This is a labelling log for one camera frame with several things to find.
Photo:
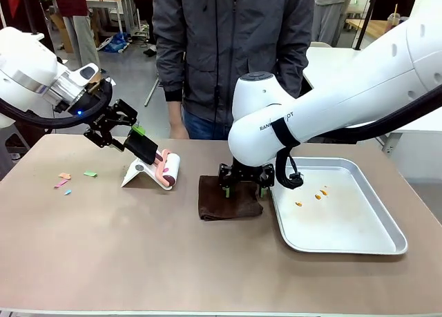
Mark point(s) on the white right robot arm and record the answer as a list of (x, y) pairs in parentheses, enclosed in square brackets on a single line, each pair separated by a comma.
[(345, 89)]

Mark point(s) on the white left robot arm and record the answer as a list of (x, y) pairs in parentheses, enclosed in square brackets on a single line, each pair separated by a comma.
[(24, 72)]

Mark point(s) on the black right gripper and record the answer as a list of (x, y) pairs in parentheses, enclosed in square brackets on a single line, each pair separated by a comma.
[(247, 172)]

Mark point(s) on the orange paper scrap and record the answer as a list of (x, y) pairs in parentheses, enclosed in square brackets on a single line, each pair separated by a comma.
[(64, 175)]

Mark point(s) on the brown cloth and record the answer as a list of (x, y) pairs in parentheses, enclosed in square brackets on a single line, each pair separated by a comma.
[(221, 206)]

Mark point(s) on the person in grey clothes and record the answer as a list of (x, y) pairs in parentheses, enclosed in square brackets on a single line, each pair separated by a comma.
[(333, 13)]

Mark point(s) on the pink paper scrap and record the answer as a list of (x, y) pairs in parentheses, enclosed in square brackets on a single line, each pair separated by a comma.
[(61, 183)]

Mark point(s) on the figure in dark red clothes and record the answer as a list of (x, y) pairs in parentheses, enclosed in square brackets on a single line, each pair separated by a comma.
[(20, 9)]

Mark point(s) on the blue paper scrap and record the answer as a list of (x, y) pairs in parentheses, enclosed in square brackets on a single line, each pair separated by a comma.
[(67, 192)]

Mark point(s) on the pink white lint roller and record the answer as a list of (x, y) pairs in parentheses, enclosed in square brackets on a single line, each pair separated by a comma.
[(172, 165)]

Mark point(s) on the green paper scrap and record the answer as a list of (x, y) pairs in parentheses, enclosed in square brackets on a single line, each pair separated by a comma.
[(90, 174)]

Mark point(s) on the plastic cup with straw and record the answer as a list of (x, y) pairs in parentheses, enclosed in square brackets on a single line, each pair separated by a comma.
[(393, 21)]

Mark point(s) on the blue jeans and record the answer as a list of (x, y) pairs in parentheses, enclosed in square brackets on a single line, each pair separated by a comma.
[(203, 127)]

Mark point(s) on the blue plastic bag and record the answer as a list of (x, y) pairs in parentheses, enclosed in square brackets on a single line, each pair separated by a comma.
[(117, 42)]

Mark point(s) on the silver metal tray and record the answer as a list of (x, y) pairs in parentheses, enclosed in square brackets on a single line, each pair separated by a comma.
[(338, 227)]

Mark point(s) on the grey sleeved right forearm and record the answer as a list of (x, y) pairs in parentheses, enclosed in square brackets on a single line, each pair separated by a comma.
[(169, 68)]

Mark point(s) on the wooden table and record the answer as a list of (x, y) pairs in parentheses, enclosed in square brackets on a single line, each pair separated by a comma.
[(369, 27)]

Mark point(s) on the person right hand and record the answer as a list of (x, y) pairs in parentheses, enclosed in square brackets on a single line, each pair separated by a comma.
[(177, 120)]

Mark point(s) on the white folded stand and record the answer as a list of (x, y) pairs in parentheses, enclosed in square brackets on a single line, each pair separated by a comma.
[(138, 177)]

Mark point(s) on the cardboard box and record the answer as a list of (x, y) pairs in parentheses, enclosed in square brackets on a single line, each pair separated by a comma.
[(64, 30)]

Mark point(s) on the grey jacket torso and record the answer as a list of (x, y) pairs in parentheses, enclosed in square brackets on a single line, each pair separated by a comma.
[(238, 37)]

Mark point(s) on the mannequin red top grey skirt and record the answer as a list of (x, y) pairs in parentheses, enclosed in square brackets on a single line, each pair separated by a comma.
[(81, 27)]

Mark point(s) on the black pole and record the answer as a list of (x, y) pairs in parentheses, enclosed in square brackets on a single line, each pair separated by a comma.
[(366, 16)]

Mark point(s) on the aluminium bar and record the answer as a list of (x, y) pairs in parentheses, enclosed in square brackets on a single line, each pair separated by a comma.
[(152, 90)]

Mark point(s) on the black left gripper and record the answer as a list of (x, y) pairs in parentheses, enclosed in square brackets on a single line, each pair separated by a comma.
[(98, 116)]

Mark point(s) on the grey sleeved left forearm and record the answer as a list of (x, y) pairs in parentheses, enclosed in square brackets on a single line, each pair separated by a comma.
[(293, 65)]

